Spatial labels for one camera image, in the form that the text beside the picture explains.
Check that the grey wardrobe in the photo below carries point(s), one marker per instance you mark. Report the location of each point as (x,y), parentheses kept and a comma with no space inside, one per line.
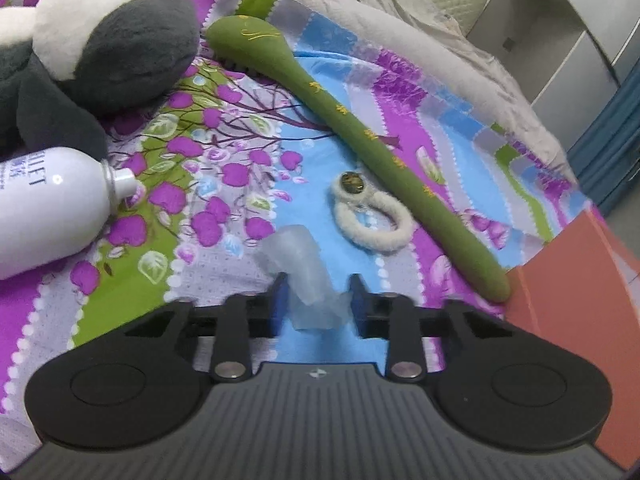
(550,20)

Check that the orange cardboard box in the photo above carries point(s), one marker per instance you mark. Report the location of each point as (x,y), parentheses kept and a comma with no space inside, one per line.
(575,310)

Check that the blue curtain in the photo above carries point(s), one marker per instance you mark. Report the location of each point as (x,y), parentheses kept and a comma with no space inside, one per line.
(615,150)

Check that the grey white penguin plush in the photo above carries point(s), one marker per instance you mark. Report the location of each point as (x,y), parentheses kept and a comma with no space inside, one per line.
(100,50)

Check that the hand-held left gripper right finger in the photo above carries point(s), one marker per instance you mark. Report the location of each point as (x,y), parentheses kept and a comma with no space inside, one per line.
(357,305)

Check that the green massage stick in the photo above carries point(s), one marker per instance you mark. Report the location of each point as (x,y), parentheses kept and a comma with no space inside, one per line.
(350,110)

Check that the white spray bottle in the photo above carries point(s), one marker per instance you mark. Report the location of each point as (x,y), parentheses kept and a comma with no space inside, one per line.
(50,210)

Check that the grey duvet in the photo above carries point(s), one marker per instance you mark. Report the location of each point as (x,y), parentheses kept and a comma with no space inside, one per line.
(425,45)

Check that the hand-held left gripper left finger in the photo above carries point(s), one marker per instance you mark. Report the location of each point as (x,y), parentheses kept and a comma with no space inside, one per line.
(277,305)

